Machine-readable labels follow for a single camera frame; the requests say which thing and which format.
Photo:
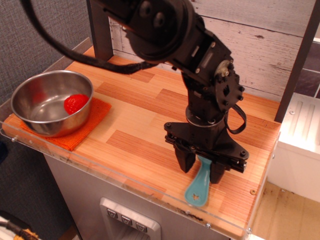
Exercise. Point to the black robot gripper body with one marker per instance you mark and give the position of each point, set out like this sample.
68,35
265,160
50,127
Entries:
210,141

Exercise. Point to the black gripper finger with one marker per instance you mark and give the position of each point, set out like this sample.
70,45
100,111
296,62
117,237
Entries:
186,157
217,171

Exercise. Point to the teal scrubber brush white bristles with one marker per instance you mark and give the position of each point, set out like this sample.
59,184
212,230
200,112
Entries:
198,191

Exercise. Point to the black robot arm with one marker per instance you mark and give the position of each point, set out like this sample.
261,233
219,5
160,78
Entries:
170,31

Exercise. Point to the brass screw in counter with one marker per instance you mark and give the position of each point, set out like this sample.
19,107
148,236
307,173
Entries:
253,192

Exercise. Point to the silver dispenser button panel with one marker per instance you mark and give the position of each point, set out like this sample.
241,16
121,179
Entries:
123,223

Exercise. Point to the orange folded cloth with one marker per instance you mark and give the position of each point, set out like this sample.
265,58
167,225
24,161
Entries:
99,109

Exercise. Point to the red toy strawberry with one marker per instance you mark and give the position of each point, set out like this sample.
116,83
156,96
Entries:
75,102

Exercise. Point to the stainless steel bowl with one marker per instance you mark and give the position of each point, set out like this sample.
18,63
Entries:
41,102

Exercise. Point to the clear acrylic front guard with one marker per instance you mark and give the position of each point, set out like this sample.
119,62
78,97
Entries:
148,168

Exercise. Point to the yellow object bottom left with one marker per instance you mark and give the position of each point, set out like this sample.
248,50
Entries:
24,235

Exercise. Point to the dark brown right post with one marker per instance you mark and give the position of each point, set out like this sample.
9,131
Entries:
301,57

